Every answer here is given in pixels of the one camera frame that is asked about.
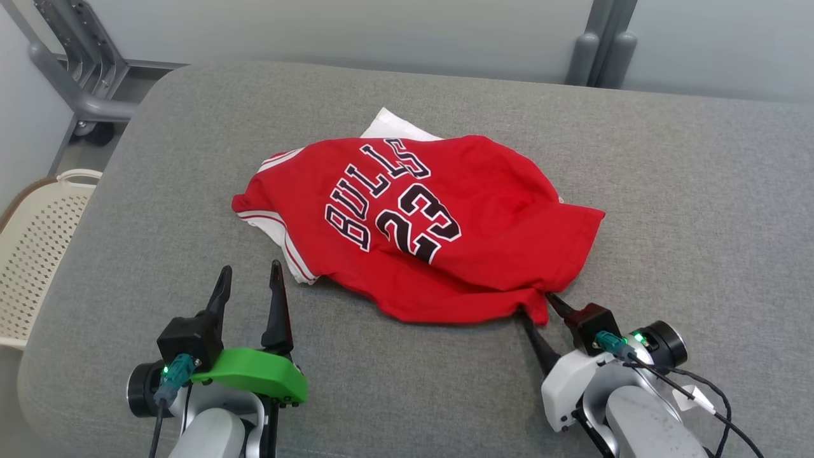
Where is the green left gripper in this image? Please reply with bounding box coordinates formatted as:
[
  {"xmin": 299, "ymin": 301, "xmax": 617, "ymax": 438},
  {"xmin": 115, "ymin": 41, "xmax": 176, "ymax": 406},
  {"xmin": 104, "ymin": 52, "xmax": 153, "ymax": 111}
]
[{"xmin": 191, "ymin": 260, "xmax": 309, "ymax": 408}]

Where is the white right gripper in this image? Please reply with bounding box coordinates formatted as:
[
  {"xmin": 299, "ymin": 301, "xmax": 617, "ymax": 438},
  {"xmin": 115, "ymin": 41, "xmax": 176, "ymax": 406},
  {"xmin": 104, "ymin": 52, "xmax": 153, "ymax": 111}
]
[{"xmin": 520, "ymin": 293, "xmax": 611, "ymax": 433}]

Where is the red Bulls jersey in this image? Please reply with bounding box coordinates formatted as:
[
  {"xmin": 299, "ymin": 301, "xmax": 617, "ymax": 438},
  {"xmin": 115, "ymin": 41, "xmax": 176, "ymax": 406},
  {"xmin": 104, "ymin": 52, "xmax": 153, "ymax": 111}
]
[{"xmin": 231, "ymin": 107, "xmax": 606, "ymax": 326}]

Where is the cream perforated laundry basket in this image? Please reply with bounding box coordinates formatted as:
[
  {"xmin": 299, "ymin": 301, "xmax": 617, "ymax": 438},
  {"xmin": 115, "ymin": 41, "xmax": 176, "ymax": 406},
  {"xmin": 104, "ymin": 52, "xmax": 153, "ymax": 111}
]
[{"xmin": 0, "ymin": 169, "xmax": 104, "ymax": 352}]

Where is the grey wheeled metal stand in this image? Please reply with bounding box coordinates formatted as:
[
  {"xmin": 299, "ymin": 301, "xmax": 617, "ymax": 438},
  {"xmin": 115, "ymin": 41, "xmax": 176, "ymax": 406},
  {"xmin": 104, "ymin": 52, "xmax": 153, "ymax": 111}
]
[{"xmin": 0, "ymin": 0, "xmax": 188, "ymax": 148}]

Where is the right cable with teal connector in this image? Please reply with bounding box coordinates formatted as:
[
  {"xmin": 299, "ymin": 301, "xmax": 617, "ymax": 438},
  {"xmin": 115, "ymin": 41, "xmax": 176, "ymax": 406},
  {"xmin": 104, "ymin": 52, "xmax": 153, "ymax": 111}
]
[{"xmin": 595, "ymin": 331, "xmax": 767, "ymax": 458}]

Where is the cable with teal connector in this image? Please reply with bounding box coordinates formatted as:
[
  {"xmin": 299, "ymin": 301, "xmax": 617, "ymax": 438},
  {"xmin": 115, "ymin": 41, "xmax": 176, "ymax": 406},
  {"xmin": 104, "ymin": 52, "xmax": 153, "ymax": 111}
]
[
  {"xmin": 148, "ymin": 354, "xmax": 195, "ymax": 458},
  {"xmin": 595, "ymin": 331, "xmax": 767, "ymax": 458}
]

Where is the left cable with teal connector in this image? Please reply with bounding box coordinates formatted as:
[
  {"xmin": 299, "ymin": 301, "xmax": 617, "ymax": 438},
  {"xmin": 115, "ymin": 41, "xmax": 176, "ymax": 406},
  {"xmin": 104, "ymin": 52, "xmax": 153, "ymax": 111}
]
[{"xmin": 148, "ymin": 354, "xmax": 195, "ymax": 458}]

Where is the white cable label tag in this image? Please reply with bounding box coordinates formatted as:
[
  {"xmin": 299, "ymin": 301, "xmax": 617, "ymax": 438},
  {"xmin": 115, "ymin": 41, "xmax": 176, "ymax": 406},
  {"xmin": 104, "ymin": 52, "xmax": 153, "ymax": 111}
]
[{"xmin": 673, "ymin": 385, "xmax": 717, "ymax": 415}]

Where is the grey double partition post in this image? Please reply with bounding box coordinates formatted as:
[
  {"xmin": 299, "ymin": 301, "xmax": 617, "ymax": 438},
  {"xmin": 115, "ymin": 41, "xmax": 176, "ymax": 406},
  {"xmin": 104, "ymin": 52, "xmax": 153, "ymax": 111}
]
[{"xmin": 565, "ymin": 0, "xmax": 638, "ymax": 90}]

